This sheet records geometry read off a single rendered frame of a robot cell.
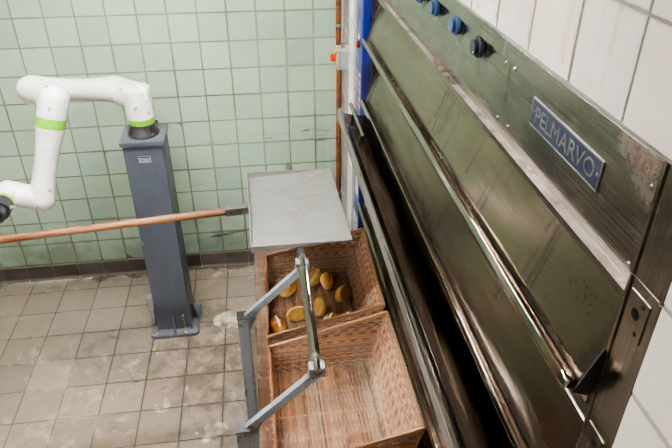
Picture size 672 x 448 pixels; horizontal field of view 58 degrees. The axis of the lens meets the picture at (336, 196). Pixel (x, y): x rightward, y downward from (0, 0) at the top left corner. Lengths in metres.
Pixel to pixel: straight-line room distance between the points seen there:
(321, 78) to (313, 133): 0.34
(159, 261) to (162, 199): 0.38
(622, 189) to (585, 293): 0.19
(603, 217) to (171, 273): 2.70
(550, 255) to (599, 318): 0.16
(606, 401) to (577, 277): 0.19
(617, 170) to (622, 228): 0.08
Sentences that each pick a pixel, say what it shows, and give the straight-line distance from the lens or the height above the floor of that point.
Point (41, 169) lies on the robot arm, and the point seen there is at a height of 1.24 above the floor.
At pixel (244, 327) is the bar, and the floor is 0.91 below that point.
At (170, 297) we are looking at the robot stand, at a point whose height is 0.26.
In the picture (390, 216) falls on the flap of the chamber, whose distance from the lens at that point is 1.89.
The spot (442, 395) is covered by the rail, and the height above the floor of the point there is 1.44.
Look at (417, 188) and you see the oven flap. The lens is 1.86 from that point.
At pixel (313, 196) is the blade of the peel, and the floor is 1.18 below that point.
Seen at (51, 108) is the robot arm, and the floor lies 1.48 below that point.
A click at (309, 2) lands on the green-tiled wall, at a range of 3.38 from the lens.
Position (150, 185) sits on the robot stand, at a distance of 3.09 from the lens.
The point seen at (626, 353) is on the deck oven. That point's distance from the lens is 0.93.
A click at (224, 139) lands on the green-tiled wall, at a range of 3.62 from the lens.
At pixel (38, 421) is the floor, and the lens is 3.43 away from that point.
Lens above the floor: 2.43
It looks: 31 degrees down
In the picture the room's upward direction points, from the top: straight up
